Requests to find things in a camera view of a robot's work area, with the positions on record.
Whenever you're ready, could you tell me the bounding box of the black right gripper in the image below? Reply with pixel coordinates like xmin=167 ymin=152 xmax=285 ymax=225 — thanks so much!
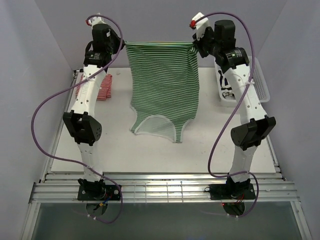
xmin=191 ymin=27 xmax=220 ymax=59

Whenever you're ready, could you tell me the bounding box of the red white striped tank top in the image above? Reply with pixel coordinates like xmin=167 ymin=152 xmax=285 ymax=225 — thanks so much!
xmin=74 ymin=73 xmax=114 ymax=102

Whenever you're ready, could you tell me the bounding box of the green white striped tank top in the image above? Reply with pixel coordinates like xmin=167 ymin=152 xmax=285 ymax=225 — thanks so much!
xmin=125 ymin=41 xmax=200 ymax=143

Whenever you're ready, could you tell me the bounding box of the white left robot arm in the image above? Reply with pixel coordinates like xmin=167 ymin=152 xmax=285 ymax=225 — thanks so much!
xmin=62 ymin=22 xmax=124 ymax=200

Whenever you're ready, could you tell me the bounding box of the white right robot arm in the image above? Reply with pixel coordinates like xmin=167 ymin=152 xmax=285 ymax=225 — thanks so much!
xmin=190 ymin=17 xmax=276 ymax=199

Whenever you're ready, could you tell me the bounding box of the black white striped tank top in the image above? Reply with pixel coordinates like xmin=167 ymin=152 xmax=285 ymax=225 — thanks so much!
xmin=218 ymin=69 xmax=235 ymax=99

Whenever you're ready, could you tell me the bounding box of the white perforated plastic basket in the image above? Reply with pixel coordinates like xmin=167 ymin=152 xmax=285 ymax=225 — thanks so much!
xmin=214 ymin=57 xmax=270 ymax=107

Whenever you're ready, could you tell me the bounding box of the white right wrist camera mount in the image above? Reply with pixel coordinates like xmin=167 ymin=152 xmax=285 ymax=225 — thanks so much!
xmin=189 ymin=12 xmax=210 ymax=41

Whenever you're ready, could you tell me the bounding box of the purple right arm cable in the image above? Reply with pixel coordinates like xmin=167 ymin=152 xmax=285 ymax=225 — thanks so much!
xmin=197 ymin=12 xmax=259 ymax=219

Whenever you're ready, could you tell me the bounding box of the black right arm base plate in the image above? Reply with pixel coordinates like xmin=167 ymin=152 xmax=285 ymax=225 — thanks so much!
xmin=204 ymin=177 xmax=256 ymax=200

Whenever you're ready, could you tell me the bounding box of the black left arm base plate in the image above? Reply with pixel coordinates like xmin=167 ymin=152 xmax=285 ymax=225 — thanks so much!
xmin=77 ymin=178 xmax=122 ymax=201

